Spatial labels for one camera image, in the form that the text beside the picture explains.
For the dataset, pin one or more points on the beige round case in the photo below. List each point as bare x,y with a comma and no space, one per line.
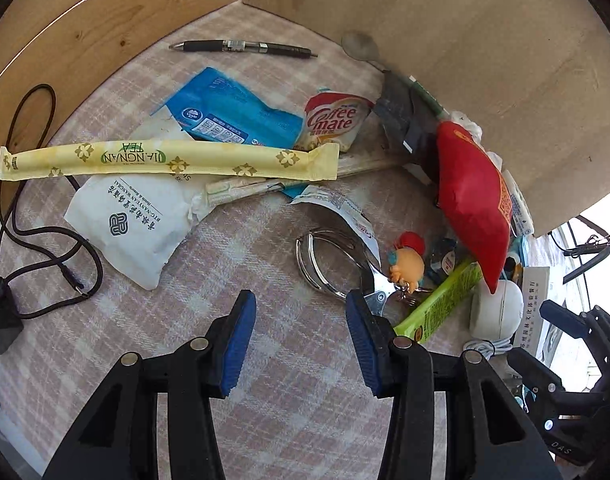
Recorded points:
495,310

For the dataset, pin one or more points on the yellow tea stick packet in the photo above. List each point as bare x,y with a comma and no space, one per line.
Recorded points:
135,157

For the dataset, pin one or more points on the white tissue pack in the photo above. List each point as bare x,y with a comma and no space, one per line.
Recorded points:
517,205

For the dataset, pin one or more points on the black foil packet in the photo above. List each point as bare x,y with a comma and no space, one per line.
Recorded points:
405,120

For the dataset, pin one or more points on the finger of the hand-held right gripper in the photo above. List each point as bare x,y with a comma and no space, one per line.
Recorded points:
560,315
530,365

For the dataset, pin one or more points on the metal spoon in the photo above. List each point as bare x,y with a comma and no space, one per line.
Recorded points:
357,44

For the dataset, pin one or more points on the blue wet wipe packet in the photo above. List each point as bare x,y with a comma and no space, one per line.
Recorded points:
225,110

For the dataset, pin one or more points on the white cardboard box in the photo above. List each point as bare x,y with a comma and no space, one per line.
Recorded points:
532,310

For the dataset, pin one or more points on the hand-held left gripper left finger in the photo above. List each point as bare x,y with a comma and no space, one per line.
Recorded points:
237,345

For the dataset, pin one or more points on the red cloth pouch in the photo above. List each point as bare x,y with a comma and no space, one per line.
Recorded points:
475,200

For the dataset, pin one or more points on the light wood panel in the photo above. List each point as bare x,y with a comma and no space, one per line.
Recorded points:
485,60

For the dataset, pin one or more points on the wrapped disposable chopsticks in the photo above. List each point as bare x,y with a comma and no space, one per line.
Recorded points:
235,190

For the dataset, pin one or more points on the black tripod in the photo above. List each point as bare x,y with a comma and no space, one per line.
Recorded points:
595,248

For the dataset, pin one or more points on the crumpled white tissue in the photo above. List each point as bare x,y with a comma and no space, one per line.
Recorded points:
467,122

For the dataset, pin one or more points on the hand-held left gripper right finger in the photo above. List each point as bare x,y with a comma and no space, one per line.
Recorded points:
362,345

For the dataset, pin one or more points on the chrome metal tongs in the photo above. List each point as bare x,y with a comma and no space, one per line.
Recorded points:
378,297

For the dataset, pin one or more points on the black power adapter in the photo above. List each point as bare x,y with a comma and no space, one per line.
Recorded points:
0,325

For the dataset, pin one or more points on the white paper packet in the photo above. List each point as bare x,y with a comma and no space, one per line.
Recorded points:
130,230

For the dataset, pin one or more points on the green white wrapped stick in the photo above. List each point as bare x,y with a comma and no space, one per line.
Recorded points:
430,97

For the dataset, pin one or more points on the slatted pine wood board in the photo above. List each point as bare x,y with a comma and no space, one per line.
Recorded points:
85,35

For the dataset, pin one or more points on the coffee creamer packet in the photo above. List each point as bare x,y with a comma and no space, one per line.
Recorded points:
335,120

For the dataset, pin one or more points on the black pen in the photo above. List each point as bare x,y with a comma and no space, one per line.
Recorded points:
210,46

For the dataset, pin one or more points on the white printed sauce sachet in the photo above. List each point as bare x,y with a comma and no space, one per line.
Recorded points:
335,205

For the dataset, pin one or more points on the green cream tube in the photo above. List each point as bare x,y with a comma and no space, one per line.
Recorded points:
435,305

